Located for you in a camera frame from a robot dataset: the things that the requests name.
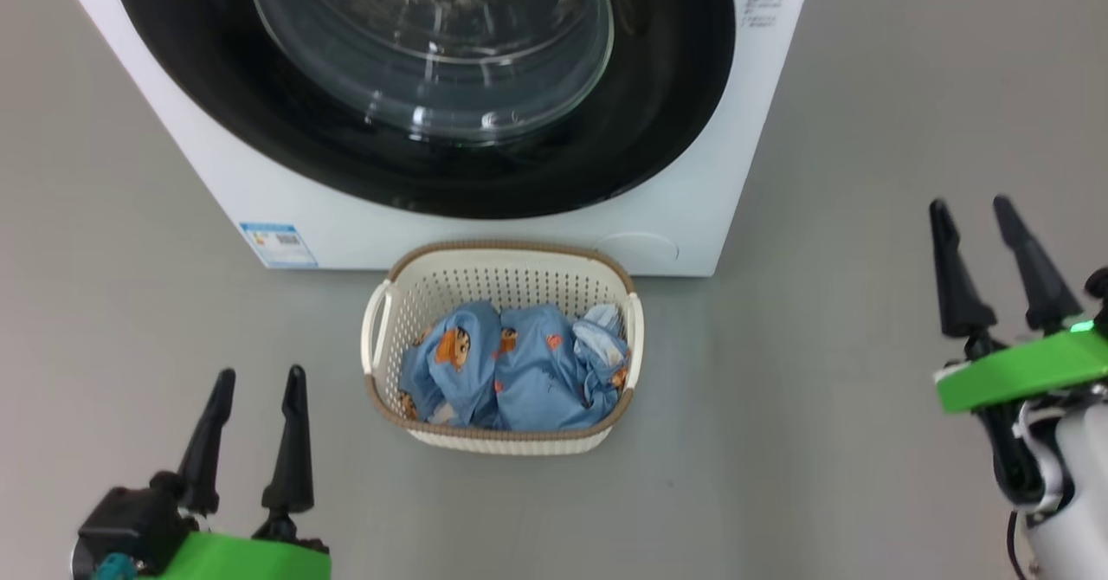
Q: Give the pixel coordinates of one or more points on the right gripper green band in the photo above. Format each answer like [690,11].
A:
[1021,372]

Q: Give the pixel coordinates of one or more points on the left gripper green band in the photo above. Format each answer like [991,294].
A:
[242,558]

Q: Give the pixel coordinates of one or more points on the blue cartoon print garment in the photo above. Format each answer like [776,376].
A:
[511,372]

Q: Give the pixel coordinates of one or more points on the pale blue garment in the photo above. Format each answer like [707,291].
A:
[602,342]

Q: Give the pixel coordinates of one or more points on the black round glass washer door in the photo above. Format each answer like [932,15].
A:
[433,69]

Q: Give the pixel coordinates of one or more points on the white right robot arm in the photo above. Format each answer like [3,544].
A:
[1082,493]

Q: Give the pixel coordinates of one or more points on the cream perforated laundry basket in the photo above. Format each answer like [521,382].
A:
[502,273]

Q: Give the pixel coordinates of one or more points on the white front-load washing machine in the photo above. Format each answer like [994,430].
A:
[675,130]

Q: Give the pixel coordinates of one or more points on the blue energy label sticker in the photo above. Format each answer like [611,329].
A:
[279,244]

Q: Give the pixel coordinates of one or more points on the round white filter cover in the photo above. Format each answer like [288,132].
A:
[636,248]

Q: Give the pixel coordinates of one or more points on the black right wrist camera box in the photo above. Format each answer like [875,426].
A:
[1099,284]

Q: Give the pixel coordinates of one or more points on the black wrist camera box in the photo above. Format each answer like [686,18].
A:
[130,519]
[1099,284]

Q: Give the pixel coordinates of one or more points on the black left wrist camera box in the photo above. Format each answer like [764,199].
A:
[130,519]

